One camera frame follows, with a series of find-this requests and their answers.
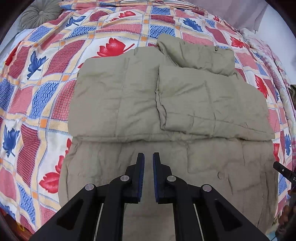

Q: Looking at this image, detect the olive green puffer jacket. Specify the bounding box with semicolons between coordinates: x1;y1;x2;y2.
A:
58;34;278;240

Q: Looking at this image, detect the grey curtain right panel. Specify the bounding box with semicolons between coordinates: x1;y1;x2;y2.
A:
190;0;268;31

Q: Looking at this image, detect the pink floral folded quilt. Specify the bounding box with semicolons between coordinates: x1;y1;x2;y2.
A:
239;27;296;149

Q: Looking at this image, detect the round grey-green pleated cushion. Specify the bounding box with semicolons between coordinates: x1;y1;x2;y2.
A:
18;0;62;31

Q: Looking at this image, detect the leaf patterned patchwork bedspread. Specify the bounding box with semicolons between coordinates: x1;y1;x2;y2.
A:
1;1;295;232

